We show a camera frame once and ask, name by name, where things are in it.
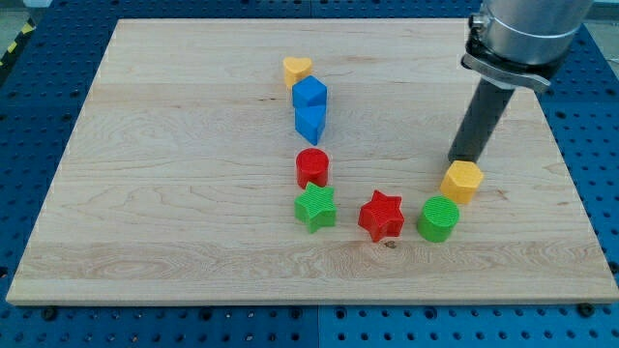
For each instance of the yellow hexagon block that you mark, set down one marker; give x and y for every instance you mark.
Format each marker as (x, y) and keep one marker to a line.
(461, 181)

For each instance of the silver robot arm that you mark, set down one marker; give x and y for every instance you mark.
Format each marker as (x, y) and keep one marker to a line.
(522, 43)

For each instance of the red cylinder block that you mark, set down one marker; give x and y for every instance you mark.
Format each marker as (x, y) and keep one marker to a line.
(312, 166)

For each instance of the light wooden board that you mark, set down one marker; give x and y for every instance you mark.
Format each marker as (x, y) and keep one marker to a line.
(178, 182)

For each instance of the green star block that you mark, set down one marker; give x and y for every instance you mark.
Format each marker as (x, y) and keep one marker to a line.
(315, 207)

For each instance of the blue triangular block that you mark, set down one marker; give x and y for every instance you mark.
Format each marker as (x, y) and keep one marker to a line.
(310, 122)

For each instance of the blue cube block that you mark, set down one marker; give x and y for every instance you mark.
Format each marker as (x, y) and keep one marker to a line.
(309, 91)

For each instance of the red star block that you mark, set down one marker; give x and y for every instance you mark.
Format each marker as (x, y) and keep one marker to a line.
(382, 216)

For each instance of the yellow heart block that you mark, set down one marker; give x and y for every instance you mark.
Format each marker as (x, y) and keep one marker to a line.
(295, 69)

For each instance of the green cylinder block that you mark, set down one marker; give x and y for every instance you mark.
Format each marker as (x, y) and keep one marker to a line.
(438, 218)

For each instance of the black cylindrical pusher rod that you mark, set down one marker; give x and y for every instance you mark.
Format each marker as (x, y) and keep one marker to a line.
(482, 115)

